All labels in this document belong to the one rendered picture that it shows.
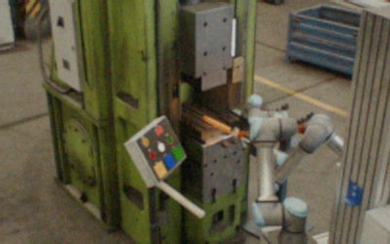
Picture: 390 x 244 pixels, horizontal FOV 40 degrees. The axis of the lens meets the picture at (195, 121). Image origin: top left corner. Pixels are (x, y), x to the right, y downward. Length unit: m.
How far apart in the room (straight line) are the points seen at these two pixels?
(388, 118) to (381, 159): 0.18
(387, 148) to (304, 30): 5.09
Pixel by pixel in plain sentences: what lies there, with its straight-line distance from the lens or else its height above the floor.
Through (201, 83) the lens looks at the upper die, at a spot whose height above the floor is 1.32.
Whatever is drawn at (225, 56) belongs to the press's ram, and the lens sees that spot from 3.33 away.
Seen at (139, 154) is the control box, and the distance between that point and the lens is 2.90.
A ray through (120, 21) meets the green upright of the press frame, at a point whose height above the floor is 1.64.
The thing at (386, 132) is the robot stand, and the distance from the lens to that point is 2.23.
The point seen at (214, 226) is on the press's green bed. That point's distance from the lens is 3.91.
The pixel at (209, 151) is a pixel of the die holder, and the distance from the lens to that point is 3.44.
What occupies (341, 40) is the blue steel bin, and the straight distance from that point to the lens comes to 6.98.
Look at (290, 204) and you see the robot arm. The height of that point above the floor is 1.05.
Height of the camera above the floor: 2.57
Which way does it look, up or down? 27 degrees down
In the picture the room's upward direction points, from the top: straight up
